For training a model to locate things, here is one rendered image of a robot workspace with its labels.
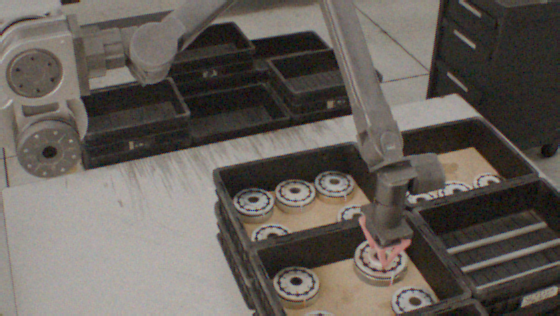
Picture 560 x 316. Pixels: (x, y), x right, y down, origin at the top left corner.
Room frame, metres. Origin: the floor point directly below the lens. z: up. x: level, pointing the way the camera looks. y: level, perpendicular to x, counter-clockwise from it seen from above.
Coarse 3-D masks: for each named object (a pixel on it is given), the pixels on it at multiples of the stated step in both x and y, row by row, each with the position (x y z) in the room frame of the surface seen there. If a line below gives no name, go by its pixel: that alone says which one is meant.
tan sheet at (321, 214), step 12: (360, 192) 1.46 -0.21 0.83; (324, 204) 1.41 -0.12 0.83; (336, 204) 1.41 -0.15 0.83; (348, 204) 1.41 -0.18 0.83; (360, 204) 1.41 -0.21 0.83; (276, 216) 1.36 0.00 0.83; (288, 216) 1.36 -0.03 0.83; (300, 216) 1.36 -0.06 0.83; (312, 216) 1.36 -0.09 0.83; (324, 216) 1.36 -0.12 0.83; (336, 216) 1.36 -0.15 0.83; (252, 228) 1.31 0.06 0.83; (288, 228) 1.31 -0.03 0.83; (300, 228) 1.32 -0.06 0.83
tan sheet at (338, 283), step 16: (320, 272) 1.16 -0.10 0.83; (336, 272) 1.16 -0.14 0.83; (352, 272) 1.17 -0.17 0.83; (416, 272) 1.17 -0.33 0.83; (320, 288) 1.11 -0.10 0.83; (336, 288) 1.11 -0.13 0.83; (352, 288) 1.11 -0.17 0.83; (368, 288) 1.11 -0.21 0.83; (384, 288) 1.12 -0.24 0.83; (400, 288) 1.11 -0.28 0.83; (320, 304) 1.06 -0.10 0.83; (336, 304) 1.06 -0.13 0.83; (352, 304) 1.07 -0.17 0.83; (368, 304) 1.07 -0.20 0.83; (384, 304) 1.07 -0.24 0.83
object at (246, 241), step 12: (336, 144) 1.54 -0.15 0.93; (348, 144) 1.54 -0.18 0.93; (276, 156) 1.48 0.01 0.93; (288, 156) 1.48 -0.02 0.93; (216, 168) 1.42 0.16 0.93; (228, 168) 1.42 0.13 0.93; (216, 180) 1.37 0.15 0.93; (228, 204) 1.28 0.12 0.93; (360, 216) 1.25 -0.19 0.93; (240, 228) 1.20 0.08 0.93; (312, 228) 1.20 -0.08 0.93; (324, 228) 1.20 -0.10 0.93; (264, 240) 1.16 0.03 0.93; (276, 240) 1.16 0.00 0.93
